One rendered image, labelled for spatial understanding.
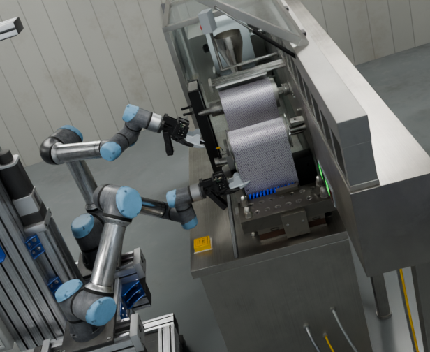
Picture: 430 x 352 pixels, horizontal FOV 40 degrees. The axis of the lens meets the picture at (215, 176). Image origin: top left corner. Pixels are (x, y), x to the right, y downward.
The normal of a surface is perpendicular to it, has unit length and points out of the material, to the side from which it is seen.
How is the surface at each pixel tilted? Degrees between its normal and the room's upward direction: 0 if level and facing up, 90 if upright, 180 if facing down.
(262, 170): 90
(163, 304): 0
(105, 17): 90
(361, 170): 90
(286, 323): 90
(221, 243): 0
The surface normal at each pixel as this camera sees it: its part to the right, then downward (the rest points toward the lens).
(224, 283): 0.04, 0.47
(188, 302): -0.28, -0.84
